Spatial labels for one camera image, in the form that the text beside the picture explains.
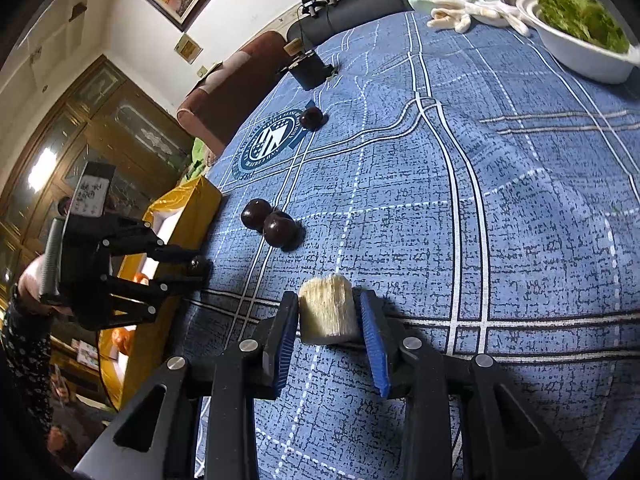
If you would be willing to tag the person's left hand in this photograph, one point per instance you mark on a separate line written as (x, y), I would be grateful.
(30, 280)

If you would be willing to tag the dark mangosteen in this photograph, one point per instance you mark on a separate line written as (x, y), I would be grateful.
(255, 213)
(279, 229)
(311, 118)

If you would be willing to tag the yellow cardboard box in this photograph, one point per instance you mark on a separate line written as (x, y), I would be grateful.
(195, 210)

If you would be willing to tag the brown upholstered chair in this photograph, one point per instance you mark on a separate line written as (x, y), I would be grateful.
(235, 95)

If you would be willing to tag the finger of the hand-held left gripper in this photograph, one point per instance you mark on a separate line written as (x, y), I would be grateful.
(170, 252)
(165, 291)

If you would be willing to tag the orange tangerine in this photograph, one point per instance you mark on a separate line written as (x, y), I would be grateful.
(141, 280)
(122, 342)

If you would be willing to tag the green plastic bag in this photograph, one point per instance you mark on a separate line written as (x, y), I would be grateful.
(200, 152)

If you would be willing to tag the black leather sofa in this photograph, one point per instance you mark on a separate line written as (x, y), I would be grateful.
(370, 5)

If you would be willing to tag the green lettuce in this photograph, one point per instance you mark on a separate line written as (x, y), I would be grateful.
(580, 15)

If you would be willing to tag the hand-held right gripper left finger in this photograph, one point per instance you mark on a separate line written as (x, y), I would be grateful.
(282, 345)

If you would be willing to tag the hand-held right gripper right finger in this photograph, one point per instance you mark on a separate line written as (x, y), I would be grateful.
(375, 350)

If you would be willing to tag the white bowl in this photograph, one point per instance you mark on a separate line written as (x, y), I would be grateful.
(575, 60)

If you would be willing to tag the yellow wall placard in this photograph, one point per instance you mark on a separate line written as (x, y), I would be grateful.
(187, 49)

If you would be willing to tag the peeled sugarcane piece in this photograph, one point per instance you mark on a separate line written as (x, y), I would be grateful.
(330, 305)

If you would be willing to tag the small wooden block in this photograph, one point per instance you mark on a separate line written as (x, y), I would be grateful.
(292, 47)

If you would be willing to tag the blue checked printed blanket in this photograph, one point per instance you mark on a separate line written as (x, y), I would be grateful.
(500, 260)

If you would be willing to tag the glass-door wooden cabinet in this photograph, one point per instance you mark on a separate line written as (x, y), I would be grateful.
(100, 125)

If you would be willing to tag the black box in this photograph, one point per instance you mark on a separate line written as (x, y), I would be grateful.
(310, 71)

